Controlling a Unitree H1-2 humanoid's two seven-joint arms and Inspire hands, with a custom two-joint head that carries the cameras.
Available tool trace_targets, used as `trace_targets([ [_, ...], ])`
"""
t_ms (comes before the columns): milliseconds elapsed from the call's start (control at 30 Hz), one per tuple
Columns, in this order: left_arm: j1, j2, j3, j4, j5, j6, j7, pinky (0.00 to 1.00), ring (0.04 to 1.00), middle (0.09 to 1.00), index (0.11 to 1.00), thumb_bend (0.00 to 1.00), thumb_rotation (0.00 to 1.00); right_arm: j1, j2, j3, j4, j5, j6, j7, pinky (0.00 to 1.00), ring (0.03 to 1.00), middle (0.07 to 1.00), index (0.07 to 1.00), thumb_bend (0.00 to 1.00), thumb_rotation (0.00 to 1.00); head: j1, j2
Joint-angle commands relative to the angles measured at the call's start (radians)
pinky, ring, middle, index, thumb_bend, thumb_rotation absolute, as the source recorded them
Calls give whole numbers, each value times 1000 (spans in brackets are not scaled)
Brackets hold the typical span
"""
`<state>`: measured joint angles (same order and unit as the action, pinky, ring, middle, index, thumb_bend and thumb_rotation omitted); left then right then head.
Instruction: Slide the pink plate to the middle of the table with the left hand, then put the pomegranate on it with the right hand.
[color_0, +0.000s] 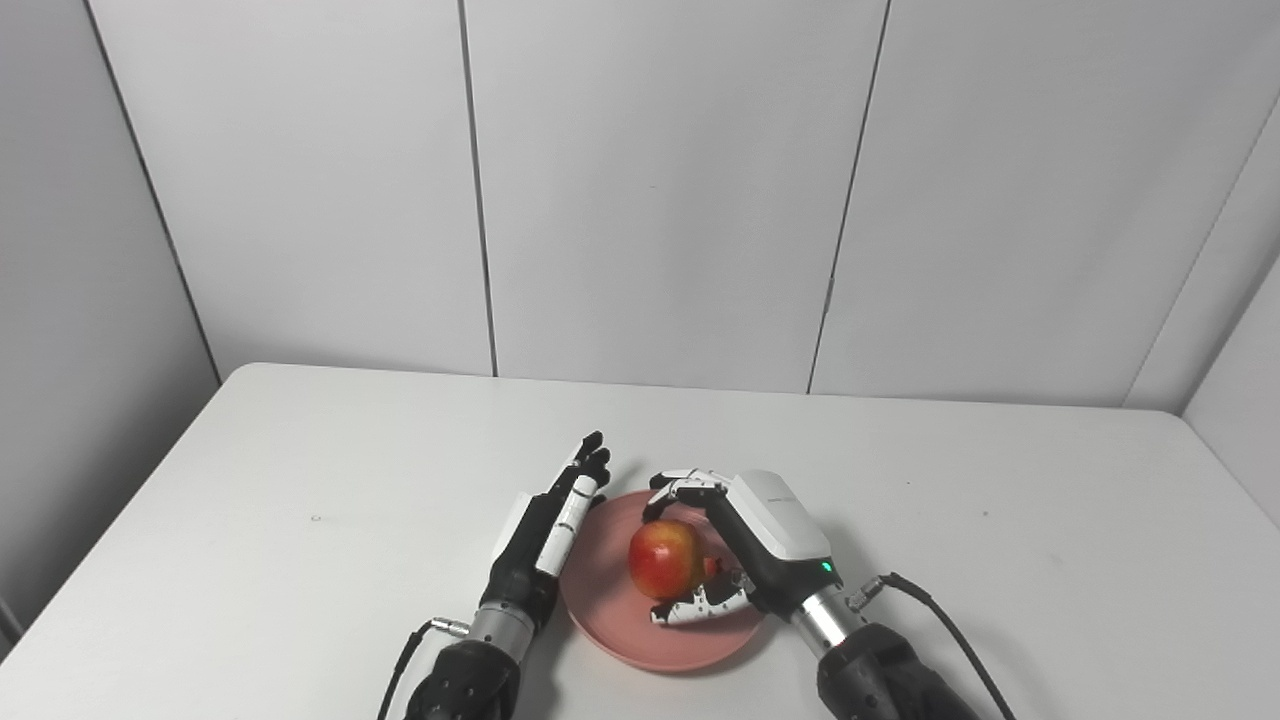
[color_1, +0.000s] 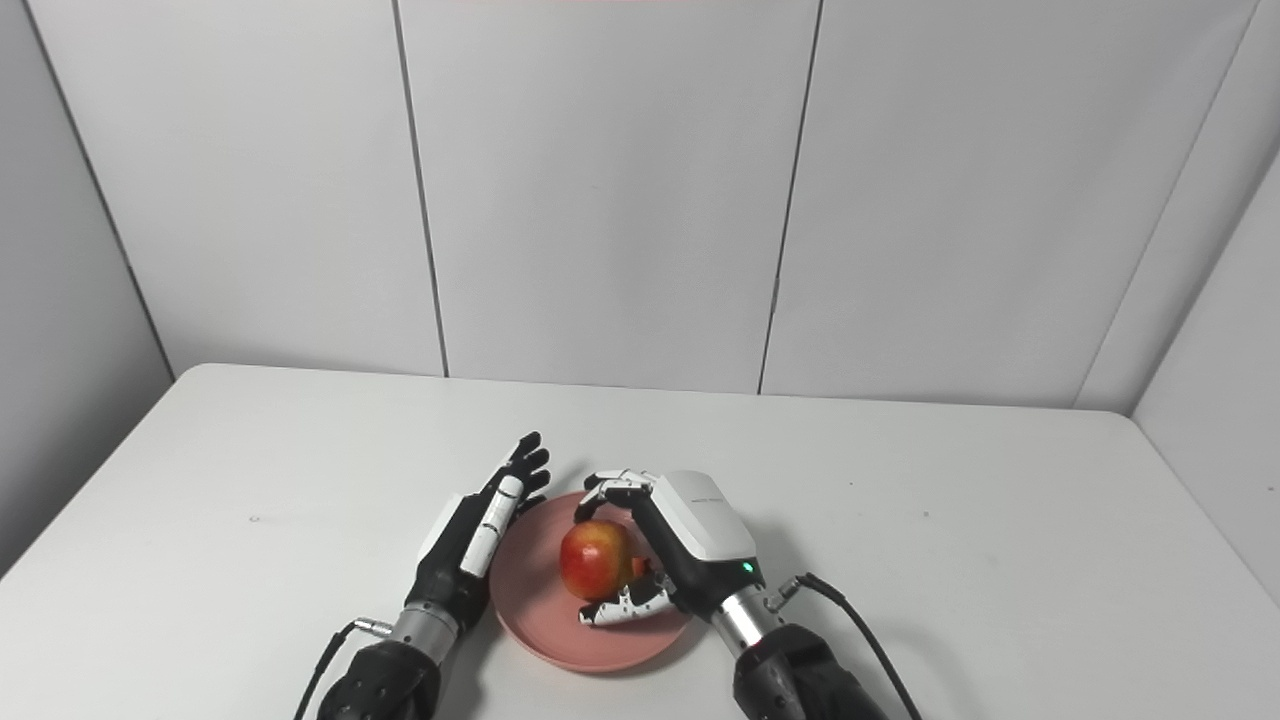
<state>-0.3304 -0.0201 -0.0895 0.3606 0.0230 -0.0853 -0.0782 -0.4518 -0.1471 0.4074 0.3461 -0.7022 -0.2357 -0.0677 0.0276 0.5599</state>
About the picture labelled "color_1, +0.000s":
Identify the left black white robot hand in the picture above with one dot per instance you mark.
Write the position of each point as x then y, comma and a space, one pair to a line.
465, 560

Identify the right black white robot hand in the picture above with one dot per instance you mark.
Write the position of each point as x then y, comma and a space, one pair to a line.
690, 540

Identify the pink round plate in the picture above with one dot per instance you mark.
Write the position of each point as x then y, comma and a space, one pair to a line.
535, 600

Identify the red yellow pomegranate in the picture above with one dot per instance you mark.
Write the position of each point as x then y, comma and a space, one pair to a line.
598, 560

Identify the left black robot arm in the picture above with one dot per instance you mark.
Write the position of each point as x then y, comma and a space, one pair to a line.
395, 670

